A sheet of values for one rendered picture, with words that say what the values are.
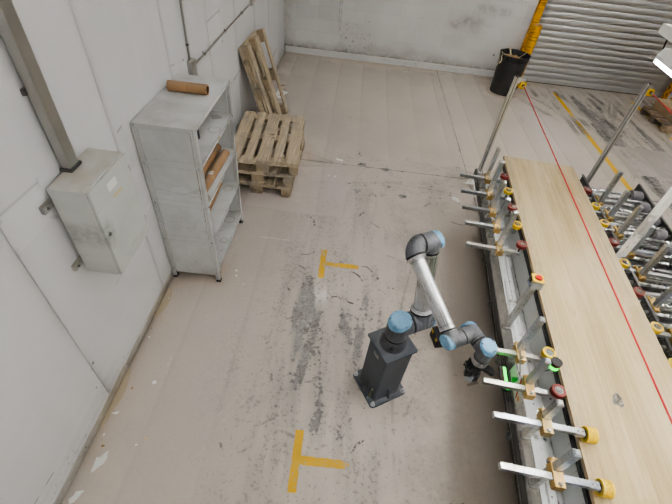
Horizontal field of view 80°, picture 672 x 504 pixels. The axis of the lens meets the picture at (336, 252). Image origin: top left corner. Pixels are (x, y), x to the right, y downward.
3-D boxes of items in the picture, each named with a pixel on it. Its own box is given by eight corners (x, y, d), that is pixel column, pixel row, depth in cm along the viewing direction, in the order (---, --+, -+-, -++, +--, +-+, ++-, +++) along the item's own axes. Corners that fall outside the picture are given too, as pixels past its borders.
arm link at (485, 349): (490, 334, 214) (502, 349, 208) (482, 346, 223) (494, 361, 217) (476, 339, 211) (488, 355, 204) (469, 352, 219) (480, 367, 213)
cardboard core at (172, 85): (165, 82, 299) (205, 86, 300) (169, 77, 305) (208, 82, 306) (167, 92, 305) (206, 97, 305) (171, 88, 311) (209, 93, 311)
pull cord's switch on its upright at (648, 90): (583, 192, 416) (651, 86, 339) (579, 184, 426) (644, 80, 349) (590, 193, 415) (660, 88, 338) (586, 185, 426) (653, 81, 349)
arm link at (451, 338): (403, 235, 226) (453, 350, 207) (421, 230, 230) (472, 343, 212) (395, 243, 236) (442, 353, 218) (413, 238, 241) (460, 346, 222)
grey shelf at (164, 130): (173, 276, 376) (128, 122, 268) (203, 216, 440) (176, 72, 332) (220, 282, 376) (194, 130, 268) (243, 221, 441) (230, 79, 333)
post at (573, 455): (528, 487, 209) (575, 455, 175) (527, 480, 211) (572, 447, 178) (535, 489, 208) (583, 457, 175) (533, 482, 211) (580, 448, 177)
